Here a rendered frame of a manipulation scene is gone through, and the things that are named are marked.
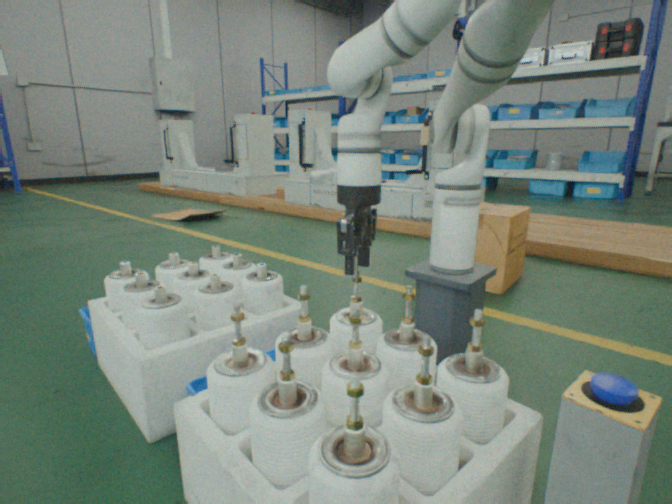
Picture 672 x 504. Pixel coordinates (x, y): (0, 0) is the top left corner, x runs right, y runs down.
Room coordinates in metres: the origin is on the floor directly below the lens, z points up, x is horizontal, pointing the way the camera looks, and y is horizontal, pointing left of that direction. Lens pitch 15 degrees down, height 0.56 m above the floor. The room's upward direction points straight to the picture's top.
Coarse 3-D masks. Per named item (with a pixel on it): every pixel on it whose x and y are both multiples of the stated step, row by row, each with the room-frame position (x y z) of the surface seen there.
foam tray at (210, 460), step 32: (192, 416) 0.50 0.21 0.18; (512, 416) 0.52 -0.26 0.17; (192, 448) 0.49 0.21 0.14; (224, 448) 0.44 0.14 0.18; (480, 448) 0.44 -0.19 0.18; (512, 448) 0.44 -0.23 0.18; (192, 480) 0.50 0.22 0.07; (224, 480) 0.42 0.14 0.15; (256, 480) 0.39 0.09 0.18; (480, 480) 0.39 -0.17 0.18; (512, 480) 0.45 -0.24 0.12
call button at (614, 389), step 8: (592, 376) 0.37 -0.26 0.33; (600, 376) 0.37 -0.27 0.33; (608, 376) 0.37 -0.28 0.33; (616, 376) 0.37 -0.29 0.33; (592, 384) 0.36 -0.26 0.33; (600, 384) 0.35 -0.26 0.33; (608, 384) 0.35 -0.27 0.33; (616, 384) 0.35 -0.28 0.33; (624, 384) 0.35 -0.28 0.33; (632, 384) 0.35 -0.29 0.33; (600, 392) 0.35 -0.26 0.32; (608, 392) 0.34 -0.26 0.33; (616, 392) 0.34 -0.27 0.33; (624, 392) 0.34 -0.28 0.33; (632, 392) 0.34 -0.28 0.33; (608, 400) 0.35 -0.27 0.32; (616, 400) 0.34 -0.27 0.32; (624, 400) 0.34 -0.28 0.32; (632, 400) 0.34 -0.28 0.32
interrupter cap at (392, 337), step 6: (390, 330) 0.63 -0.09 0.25; (396, 330) 0.63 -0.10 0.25; (414, 330) 0.63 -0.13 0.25; (384, 336) 0.61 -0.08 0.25; (390, 336) 0.61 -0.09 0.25; (396, 336) 0.61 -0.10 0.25; (414, 336) 0.61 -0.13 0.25; (420, 336) 0.61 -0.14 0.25; (390, 342) 0.59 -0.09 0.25; (396, 342) 0.59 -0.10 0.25; (402, 342) 0.59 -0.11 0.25; (414, 342) 0.59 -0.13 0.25; (420, 342) 0.59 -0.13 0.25; (396, 348) 0.57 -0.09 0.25; (402, 348) 0.57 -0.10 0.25; (408, 348) 0.57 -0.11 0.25; (414, 348) 0.57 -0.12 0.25
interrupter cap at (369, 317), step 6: (342, 312) 0.71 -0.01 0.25; (348, 312) 0.71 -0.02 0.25; (366, 312) 0.71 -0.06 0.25; (372, 312) 0.70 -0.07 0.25; (336, 318) 0.68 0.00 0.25; (342, 318) 0.68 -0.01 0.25; (348, 318) 0.69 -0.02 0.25; (366, 318) 0.68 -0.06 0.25; (372, 318) 0.68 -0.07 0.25; (348, 324) 0.66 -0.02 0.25; (360, 324) 0.65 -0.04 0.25; (366, 324) 0.66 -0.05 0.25
